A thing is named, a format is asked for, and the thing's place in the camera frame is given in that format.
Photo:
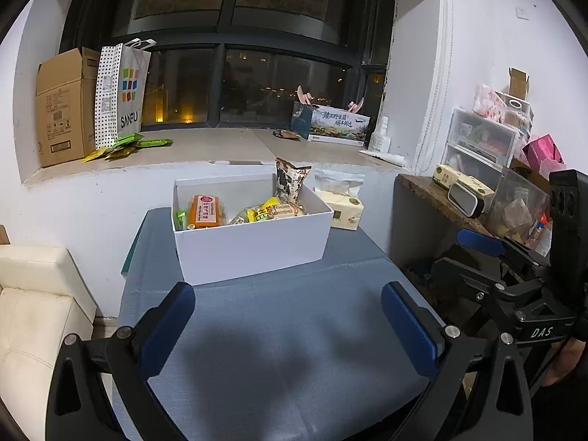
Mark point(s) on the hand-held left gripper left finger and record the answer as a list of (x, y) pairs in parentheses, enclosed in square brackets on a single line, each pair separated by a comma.
[(167, 326)]

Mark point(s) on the clear plastic container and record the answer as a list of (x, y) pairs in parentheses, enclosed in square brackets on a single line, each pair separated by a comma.
[(517, 206)]

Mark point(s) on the person's right hand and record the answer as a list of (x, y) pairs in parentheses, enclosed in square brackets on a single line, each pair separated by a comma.
[(572, 360)]

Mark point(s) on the dark framed window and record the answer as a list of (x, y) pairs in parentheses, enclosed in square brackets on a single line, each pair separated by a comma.
[(183, 0)]

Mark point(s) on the pink clip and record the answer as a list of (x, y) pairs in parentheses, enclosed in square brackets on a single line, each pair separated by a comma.
[(356, 105), (307, 95)]

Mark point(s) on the beige cake packet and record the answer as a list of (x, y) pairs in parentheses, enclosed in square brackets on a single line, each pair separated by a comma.
[(285, 211)]

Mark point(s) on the blue tablecloth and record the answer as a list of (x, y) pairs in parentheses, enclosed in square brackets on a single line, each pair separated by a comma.
[(285, 330)]

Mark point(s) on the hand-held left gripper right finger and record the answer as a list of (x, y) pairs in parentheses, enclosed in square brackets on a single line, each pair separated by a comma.
[(411, 326)]

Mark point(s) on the white dotted shopping bag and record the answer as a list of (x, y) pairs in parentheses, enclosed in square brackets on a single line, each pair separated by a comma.
[(128, 87)]

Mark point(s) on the orange snack packet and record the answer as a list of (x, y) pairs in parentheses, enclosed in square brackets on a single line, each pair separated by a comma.
[(206, 211)]

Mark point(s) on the brown cardboard box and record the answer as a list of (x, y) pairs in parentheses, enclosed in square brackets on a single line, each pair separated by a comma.
[(62, 110)]

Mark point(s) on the pile of green sachets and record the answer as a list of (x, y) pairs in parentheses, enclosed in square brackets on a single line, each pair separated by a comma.
[(124, 144)]

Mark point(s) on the white plastic bottle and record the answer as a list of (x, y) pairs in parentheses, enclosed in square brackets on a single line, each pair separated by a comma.
[(380, 135)]

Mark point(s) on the wooden side table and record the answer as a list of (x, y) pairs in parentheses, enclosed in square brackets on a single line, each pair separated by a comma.
[(427, 193)]

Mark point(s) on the white box with round window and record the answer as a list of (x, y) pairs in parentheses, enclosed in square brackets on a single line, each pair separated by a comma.
[(517, 108)]

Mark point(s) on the clear plastic bag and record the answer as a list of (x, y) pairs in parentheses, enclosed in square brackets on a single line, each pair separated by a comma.
[(340, 179)]

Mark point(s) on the grey and white clock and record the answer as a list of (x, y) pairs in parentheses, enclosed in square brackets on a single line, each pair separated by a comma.
[(464, 200)]

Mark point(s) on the small open cardboard box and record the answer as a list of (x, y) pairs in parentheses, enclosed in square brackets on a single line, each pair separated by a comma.
[(519, 82)]

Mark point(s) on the cream tissue pack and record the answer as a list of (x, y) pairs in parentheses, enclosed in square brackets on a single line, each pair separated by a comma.
[(342, 211)]

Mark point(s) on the teal table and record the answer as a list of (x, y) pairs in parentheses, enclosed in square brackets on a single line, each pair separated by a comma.
[(132, 248)]

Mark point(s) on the cream leather sofa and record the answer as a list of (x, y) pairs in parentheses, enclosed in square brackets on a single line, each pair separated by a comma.
[(32, 312)]

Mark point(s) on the yellow snack packet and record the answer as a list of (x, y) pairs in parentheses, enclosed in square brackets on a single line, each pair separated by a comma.
[(259, 211)]

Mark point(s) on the printed landscape carton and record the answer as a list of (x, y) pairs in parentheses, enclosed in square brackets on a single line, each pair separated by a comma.
[(335, 124)]

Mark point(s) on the cream carton with green print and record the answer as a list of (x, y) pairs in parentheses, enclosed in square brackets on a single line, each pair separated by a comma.
[(459, 177)]

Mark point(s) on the white cardboard box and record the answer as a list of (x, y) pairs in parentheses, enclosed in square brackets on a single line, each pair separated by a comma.
[(252, 248)]

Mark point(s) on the stone window sill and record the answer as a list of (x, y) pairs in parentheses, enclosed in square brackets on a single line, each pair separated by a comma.
[(220, 147)]

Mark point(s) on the pink floral box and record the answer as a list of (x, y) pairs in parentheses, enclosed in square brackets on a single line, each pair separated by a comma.
[(489, 101)]

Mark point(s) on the brown patterned snack bag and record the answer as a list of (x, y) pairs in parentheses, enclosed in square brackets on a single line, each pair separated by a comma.
[(291, 181)]

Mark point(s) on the white wall socket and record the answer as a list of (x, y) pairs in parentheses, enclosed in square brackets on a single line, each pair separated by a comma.
[(522, 11)]

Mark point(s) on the brown wrapper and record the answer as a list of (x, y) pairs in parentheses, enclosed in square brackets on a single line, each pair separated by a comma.
[(287, 134)]

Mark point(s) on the white tube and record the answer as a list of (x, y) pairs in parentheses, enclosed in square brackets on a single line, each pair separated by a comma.
[(383, 157)]

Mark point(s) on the clear snack packet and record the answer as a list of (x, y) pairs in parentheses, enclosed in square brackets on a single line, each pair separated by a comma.
[(239, 217)]

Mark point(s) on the clear plastic drawer unit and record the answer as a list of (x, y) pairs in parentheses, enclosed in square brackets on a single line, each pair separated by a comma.
[(477, 142)]

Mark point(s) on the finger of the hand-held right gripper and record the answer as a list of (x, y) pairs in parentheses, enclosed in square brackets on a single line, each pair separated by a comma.
[(459, 275), (480, 241)]

